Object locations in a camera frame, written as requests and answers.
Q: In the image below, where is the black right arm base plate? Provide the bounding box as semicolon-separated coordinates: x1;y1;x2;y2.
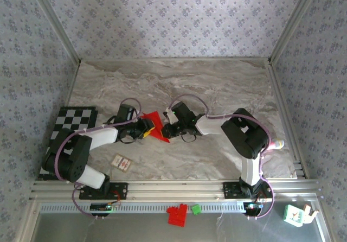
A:
222;181;273;199

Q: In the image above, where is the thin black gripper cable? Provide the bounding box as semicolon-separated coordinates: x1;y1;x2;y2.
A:
180;132;198;143
119;136;142;144

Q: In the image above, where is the pink toy microphone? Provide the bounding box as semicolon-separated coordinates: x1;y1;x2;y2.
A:
267;138;285;151

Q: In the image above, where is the aluminium frame post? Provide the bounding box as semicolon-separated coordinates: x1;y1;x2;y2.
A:
268;0;323;65
26;0;82;65

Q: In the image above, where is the thin black left gripper cable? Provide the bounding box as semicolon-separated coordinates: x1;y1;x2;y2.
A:
119;136;142;144

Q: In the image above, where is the wooden toy piece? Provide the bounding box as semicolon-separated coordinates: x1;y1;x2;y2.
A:
302;203;320;224

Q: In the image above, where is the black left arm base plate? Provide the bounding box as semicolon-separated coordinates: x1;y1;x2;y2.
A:
79;181;128;201

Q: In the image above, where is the red black wire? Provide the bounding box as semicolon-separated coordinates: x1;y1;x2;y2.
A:
254;190;268;203
110;189;122;207

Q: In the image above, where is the small printed card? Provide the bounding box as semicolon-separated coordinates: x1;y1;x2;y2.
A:
110;154;133;173

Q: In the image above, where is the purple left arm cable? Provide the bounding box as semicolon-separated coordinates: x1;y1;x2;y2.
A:
55;97;143;221

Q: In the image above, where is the black white checkerboard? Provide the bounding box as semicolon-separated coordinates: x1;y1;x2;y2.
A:
37;105;99;182

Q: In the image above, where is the slotted grey cable duct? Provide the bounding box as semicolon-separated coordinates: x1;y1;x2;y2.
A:
40;200;249;213

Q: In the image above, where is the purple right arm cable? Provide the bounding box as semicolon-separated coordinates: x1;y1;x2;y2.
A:
168;94;277;221

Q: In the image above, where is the aluminium front rail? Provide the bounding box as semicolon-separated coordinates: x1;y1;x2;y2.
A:
29;179;324;201

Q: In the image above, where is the red toy brick block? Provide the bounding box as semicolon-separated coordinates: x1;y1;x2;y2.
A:
166;203;189;228

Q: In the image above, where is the white green toy clock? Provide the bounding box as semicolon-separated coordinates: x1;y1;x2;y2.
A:
283;204;304;228

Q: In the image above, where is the thin black right gripper cable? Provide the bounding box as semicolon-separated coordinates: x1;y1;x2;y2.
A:
180;132;198;143

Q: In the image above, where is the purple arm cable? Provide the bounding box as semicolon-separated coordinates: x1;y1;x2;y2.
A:
55;97;143;221
168;94;277;221

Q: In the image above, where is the aluminium side rail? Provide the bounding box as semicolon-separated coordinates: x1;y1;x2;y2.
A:
65;61;82;107
267;61;309;179

